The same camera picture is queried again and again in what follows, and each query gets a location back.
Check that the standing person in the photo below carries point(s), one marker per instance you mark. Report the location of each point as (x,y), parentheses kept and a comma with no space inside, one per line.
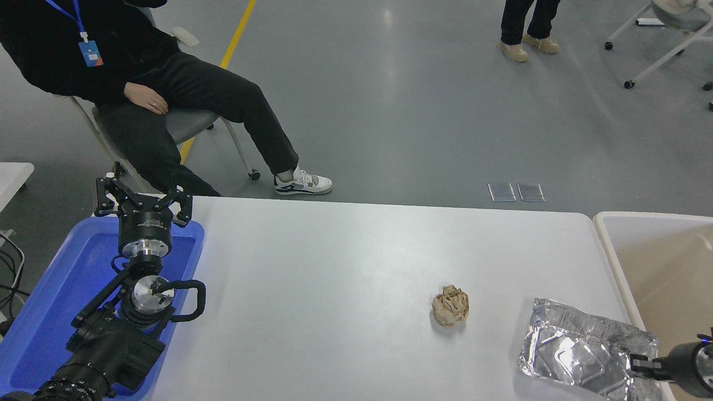
(529,22)

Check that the seated person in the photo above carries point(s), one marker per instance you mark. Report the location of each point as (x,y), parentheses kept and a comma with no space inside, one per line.
(234,106)

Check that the grey chair with white frame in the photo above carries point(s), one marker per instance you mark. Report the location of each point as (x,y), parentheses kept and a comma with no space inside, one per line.
(192,122)

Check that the clear floor plate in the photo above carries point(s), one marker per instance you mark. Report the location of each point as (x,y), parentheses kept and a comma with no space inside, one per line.
(502,192)
(531,192)

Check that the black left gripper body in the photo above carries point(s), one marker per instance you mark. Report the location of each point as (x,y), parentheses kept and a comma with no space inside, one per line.
(146,225)

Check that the blue plastic tray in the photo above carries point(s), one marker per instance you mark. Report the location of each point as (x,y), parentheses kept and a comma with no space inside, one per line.
(55,289)

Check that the white wheeled chair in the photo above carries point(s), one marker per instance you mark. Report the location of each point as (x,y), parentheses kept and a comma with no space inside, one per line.
(682,16)

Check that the crumpled tan paper ball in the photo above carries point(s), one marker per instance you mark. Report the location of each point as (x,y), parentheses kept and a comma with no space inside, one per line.
(450,306)

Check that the seated person's left hand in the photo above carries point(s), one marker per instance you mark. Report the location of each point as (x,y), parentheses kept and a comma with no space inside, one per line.
(146,97)

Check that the silver foil tray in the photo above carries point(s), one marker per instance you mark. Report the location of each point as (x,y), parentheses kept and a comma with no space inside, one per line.
(574,351)

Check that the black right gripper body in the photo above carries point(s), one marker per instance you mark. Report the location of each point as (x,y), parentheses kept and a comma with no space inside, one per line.
(690,370)

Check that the small white side table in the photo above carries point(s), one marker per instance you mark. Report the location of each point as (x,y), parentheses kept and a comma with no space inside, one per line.
(11,178)

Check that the large pale bin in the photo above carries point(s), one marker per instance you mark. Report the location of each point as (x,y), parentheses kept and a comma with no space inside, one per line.
(668,267)

